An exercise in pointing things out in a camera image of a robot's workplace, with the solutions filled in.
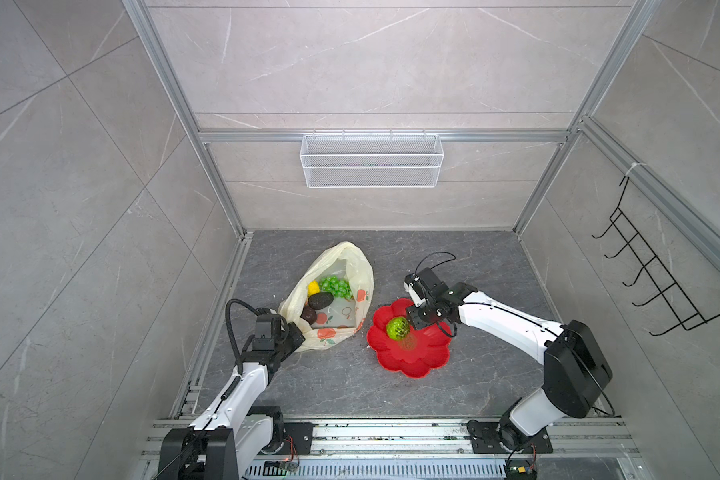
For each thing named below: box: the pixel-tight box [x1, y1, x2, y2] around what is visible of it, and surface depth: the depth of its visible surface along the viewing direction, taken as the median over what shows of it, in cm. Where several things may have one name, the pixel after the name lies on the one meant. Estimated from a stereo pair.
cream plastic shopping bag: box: [278, 242, 374, 351], surface depth 94 cm
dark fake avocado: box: [308, 292, 334, 310], surface depth 97 cm
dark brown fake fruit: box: [300, 306, 317, 325], surface depth 94 cm
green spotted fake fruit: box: [386, 316, 410, 341], surface depth 88 cm
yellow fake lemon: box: [307, 280, 321, 297], surface depth 99 cm
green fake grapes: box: [319, 275, 353, 300], surface depth 100 cm
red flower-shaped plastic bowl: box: [367, 298, 452, 379], surface depth 90 cm
